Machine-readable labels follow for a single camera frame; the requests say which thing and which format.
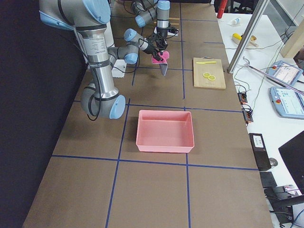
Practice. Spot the small white bottle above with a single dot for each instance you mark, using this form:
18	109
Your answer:
234	22

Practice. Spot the white camera pole with base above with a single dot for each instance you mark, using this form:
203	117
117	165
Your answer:
118	64

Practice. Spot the aluminium frame post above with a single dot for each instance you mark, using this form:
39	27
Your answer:
255	18

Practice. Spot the yellow plastic knife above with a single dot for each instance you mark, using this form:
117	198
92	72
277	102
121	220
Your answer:
206	62

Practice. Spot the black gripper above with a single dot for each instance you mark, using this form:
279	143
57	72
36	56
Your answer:
162	33
150	49

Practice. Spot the far orange black connector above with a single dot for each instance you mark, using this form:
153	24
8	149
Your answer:
242	97

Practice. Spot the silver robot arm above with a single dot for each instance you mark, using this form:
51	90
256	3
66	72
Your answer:
149	11
89	18

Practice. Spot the orange black connector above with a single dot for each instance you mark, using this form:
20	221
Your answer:
242	97
247	114

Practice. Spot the lemon slice near knife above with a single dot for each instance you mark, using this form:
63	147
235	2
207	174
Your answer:
206	75

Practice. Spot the wooden cutting board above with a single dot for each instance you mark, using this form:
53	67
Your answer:
200	81

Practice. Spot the white rectangular tray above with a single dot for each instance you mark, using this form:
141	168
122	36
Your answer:
174	32

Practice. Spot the black monitor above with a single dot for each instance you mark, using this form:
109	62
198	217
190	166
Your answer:
292	153

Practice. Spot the near teach pendant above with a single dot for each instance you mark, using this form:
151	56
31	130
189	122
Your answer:
287	103

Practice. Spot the teach pendant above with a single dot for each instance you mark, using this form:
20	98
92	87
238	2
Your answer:
285	72
287	103

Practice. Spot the pink plastic bin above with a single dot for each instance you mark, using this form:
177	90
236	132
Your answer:
165	131

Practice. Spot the near orange black connector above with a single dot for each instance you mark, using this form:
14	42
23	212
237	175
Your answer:
247	114

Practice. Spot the lemon slice far from knife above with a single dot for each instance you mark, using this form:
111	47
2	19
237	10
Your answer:
212	78

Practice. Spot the black box with label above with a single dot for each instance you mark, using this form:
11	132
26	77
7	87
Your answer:
259	151

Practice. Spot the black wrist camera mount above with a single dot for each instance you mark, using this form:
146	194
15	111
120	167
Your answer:
152	39

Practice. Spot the far teach pendant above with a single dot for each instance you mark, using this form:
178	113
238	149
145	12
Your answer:
285	72

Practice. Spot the red cylinder bottle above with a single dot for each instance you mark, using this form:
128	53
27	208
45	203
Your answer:
221	8

